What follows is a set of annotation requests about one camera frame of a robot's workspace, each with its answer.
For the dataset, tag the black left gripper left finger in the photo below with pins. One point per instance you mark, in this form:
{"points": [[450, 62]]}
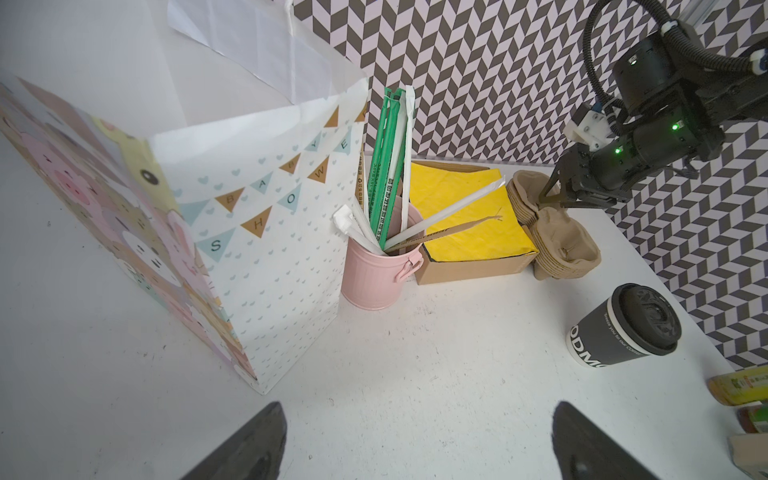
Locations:
{"points": [[255, 451]]}

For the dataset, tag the white patterned gift bag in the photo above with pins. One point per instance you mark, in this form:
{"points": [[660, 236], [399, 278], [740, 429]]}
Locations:
{"points": [[207, 146]]}

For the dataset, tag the yellow paper napkin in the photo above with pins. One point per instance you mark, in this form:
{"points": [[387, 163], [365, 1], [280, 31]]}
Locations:
{"points": [[499, 235]]}

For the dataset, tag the wooden stir stick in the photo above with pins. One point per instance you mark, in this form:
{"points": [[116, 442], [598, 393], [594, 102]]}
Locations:
{"points": [[420, 239]]}

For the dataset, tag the green wrapped straw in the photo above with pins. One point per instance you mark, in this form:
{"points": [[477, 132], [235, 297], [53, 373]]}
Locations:
{"points": [[379, 172]]}

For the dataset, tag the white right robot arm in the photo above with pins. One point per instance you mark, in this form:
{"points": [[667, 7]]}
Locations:
{"points": [[673, 58]]}

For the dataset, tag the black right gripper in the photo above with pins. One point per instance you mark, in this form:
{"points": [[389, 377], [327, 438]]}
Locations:
{"points": [[601, 168]]}

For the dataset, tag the pink metal bucket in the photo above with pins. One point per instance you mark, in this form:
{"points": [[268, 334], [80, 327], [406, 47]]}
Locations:
{"points": [[372, 280]]}

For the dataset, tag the yellow capped sauce bottle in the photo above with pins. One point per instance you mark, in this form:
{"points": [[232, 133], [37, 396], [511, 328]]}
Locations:
{"points": [[753, 419]]}

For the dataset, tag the brown cardboard napkin box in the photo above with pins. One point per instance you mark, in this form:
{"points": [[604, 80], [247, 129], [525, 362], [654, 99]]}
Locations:
{"points": [[433, 272]]}

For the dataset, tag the black takeout coffee cup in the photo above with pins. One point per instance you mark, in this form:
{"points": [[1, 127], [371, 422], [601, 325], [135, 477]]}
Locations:
{"points": [[634, 322]]}

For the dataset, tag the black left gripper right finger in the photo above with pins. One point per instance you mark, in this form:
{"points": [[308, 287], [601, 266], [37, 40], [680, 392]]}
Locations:
{"points": [[584, 452]]}

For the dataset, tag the stacked pulp cup carriers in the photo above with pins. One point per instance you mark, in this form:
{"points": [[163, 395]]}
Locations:
{"points": [[566, 250]]}

